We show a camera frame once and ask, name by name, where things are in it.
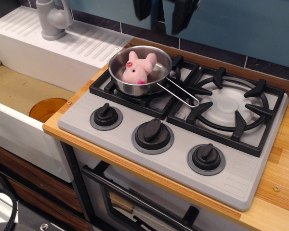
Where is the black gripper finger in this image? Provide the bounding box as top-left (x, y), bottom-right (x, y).
top-left (171, 0), bottom-right (201, 35)
top-left (133, 0), bottom-right (152, 21)

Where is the stainless steel pan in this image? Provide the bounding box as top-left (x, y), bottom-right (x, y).
top-left (108, 45), bottom-right (200, 108)

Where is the pink stuffed pig toy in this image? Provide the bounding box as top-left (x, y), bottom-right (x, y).
top-left (122, 51), bottom-right (157, 85)

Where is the black left stove knob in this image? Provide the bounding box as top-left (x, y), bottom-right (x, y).
top-left (89, 103), bottom-right (123, 131)

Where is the black stove knob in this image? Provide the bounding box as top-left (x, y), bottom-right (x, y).
top-left (89, 103), bottom-right (123, 131)
top-left (131, 118), bottom-right (174, 155)
top-left (187, 143), bottom-right (226, 176)

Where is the grey toy stove top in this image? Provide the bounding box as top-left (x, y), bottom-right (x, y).
top-left (57, 44), bottom-right (289, 212)

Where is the black middle stove knob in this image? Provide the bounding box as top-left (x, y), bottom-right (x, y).
top-left (131, 118), bottom-right (174, 155)

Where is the black right stove knob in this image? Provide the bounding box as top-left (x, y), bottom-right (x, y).
top-left (187, 143), bottom-right (226, 176)

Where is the grey toy faucet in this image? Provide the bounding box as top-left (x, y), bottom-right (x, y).
top-left (36, 0), bottom-right (73, 41)

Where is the black left burner grate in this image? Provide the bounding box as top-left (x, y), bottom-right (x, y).
top-left (89, 55), bottom-right (199, 120)

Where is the black burner grate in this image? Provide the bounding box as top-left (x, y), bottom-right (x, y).
top-left (89, 55), bottom-right (199, 120)
top-left (167, 66), bottom-right (289, 157)

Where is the black right burner grate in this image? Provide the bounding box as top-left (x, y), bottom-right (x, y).
top-left (167, 66), bottom-right (289, 157)

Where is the white toy sink unit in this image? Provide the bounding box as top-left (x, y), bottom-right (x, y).
top-left (0, 6), bottom-right (131, 182)

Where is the toy oven door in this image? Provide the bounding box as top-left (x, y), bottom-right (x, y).
top-left (79, 161), bottom-right (229, 231)

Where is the wooden drawer cabinet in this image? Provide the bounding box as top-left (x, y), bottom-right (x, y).
top-left (0, 147), bottom-right (92, 231)

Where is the black braided cable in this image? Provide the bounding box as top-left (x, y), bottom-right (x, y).
top-left (0, 187), bottom-right (18, 231)

